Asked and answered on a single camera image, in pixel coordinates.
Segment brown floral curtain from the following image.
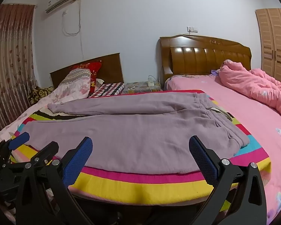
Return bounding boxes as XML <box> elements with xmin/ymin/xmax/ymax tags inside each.
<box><xmin>0</xmin><ymin>4</ymin><xmax>38</xmax><ymax>136</ymax></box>

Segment nightstand with floral cover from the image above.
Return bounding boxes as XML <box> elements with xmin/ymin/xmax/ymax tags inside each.
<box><xmin>123</xmin><ymin>81</ymin><xmax>163</xmax><ymax>95</ymax></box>

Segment dark flat wooden headboard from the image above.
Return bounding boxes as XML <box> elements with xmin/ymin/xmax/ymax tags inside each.
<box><xmin>49</xmin><ymin>53</ymin><xmax>124</xmax><ymax>89</ymax></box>

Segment padded wooden headboard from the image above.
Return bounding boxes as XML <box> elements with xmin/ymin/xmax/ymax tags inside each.
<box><xmin>159</xmin><ymin>35</ymin><xmax>252</xmax><ymax>88</ymax></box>

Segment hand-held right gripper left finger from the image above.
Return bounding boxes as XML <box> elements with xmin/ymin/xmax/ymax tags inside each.
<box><xmin>15</xmin><ymin>136</ymin><xmax>94</xmax><ymax>225</ymax></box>

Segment white air conditioner cable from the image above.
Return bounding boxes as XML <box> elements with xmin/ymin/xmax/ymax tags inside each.
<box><xmin>61</xmin><ymin>0</ymin><xmax>84</xmax><ymax>60</ymax></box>

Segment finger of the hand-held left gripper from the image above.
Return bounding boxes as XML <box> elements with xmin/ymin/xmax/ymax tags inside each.
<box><xmin>0</xmin><ymin>132</ymin><xmax>30</xmax><ymax>168</ymax></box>
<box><xmin>30</xmin><ymin>141</ymin><xmax>59</xmax><ymax>169</ymax></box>

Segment pink bed sheet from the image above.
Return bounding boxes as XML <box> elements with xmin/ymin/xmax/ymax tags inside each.
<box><xmin>165</xmin><ymin>74</ymin><xmax>281</xmax><ymax>225</ymax></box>

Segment pale floral bed sheet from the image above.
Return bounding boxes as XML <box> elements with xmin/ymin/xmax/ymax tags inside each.
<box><xmin>0</xmin><ymin>88</ymin><xmax>60</xmax><ymax>150</ymax></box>

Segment purple pants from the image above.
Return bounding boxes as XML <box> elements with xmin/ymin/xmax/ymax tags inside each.
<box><xmin>23</xmin><ymin>92</ymin><xmax>250</xmax><ymax>175</ymax></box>

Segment light wooden wardrobe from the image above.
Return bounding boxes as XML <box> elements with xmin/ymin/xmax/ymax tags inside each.
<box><xmin>255</xmin><ymin>8</ymin><xmax>281</xmax><ymax>89</ymax></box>

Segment colourful striped blanket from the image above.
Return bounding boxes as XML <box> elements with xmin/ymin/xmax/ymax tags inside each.
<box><xmin>10</xmin><ymin>89</ymin><xmax>272</xmax><ymax>214</ymax></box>

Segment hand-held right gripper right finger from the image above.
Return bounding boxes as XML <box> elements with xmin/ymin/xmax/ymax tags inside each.
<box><xmin>189</xmin><ymin>135</ymin><xmax>268</xmax><ymax>225</ymax></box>

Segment brown patterned blanket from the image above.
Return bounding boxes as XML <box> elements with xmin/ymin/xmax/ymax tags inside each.
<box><xmin>29</xmin><ymin>86</ymin><xmax>54</xmax><ymax>105</ymax></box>

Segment red pillow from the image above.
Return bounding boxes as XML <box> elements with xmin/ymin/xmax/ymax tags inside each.
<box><xmin>71</xmin><ymin>61</ymin><xmax>103</xmax><ymax>95</ymax></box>

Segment plaid cloth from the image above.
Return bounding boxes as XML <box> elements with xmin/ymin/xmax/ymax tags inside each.
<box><xmin>87</xmin><ymin>82</ymin><xmax>125</xmax><ymax>98</ymax></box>

